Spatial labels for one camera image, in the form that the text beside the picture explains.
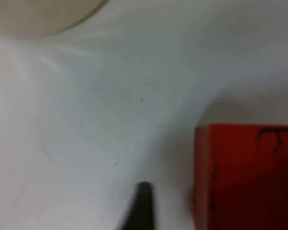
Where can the red block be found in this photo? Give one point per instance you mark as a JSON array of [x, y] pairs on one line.
[[247, 177]]

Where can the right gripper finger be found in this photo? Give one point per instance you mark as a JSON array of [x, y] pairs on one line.
[[142, 210]]

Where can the cream box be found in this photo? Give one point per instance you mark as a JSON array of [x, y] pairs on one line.
[[38, 14]]

